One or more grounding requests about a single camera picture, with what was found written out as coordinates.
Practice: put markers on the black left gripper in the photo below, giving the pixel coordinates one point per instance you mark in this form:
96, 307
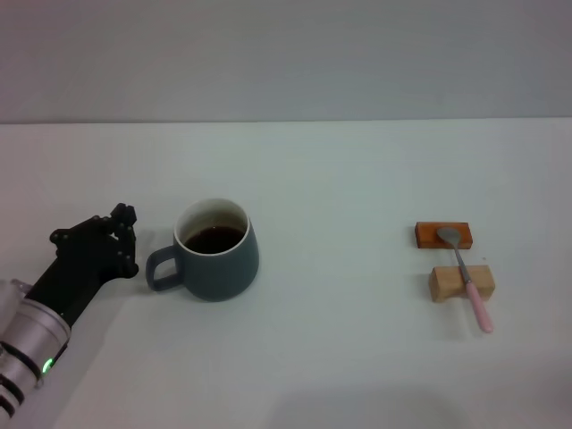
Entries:
76, 259

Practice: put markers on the grey ceramic mug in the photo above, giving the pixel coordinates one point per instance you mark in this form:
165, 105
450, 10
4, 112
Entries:
223, 277

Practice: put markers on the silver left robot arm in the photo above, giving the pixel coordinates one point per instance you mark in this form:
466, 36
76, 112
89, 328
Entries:
27, 339

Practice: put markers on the light wooden spoon rest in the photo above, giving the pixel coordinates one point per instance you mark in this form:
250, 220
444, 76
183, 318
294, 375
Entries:
447, 281

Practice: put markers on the dark coffee liquid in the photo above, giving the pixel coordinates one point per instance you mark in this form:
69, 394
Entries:
212, 240

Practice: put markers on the orange wooden block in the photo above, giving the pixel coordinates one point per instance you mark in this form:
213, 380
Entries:
426, 237

